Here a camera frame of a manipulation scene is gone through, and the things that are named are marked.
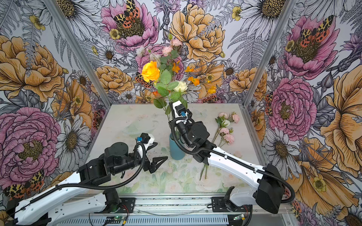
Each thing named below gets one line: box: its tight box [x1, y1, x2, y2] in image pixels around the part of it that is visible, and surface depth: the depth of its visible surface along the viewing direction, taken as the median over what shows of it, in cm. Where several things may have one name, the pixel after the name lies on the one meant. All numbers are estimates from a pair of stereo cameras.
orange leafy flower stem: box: [152, 90, 168, 110], surface depth 76 cm
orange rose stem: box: [141, 60, 179, 122], surface depth 54 cm
